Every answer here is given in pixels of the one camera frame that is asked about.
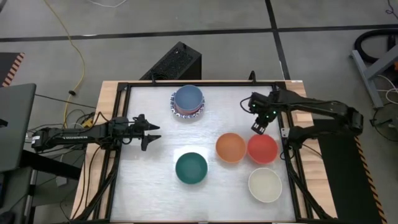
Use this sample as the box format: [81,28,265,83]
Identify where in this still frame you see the blue bowl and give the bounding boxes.
[173,84,205,111]

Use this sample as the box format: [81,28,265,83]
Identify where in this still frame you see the red bowl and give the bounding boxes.
[247,134,279,165]

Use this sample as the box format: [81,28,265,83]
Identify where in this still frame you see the orange bowl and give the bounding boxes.
[215,132,248,164]

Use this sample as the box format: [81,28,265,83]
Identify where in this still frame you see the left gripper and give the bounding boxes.
[123,113,162,152]

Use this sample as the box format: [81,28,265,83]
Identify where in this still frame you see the thin white floor cable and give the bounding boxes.
[86,0,128,9]

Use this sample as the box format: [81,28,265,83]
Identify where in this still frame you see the teal green bowl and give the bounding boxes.
[175,152,208,185]

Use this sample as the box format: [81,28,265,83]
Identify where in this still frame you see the grey metal stand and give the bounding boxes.
[350,43,398,109]

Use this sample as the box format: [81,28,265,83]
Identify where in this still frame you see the black aluminium table frame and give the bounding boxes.
[70,70,340,224]

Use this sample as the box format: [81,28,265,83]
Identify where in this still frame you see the thin black tower cable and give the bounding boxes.
[150,70,170,81]

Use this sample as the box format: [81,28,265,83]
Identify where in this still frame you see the black stand beam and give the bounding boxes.
[19,149,83,181]

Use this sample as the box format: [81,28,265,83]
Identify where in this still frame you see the black mat with hazard stripes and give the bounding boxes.
[312,119,388,224]
[0,52,25,88]

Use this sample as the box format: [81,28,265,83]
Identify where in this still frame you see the white bowl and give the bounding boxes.
[248,167,283,203]

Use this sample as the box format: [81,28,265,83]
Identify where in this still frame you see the black computer tower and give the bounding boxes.
[139,41,203,82]

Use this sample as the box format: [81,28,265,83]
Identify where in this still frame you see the yellow cable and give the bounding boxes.
[43,0,86,129]

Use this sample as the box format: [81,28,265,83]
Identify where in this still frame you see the thick black hose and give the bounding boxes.
[354,29,398,65]

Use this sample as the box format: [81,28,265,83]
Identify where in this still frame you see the grey monitor back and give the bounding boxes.
[0,83,37,174]

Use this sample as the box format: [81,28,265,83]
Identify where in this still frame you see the blue patterned paper plate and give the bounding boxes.
[169,90,206,120]

